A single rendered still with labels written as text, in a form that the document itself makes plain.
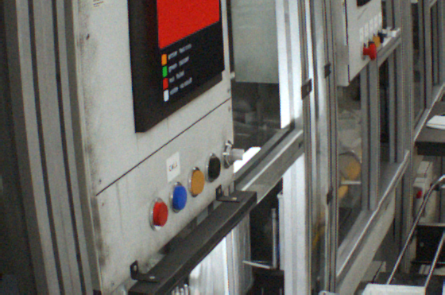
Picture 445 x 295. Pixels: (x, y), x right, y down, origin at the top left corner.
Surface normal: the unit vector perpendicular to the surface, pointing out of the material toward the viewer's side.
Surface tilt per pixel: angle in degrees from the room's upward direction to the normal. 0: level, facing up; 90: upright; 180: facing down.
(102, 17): 90
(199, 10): 90
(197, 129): 90
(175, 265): 0
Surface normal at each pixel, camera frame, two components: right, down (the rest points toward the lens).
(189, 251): -0.05, -0.96
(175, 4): 0.94, 0.05
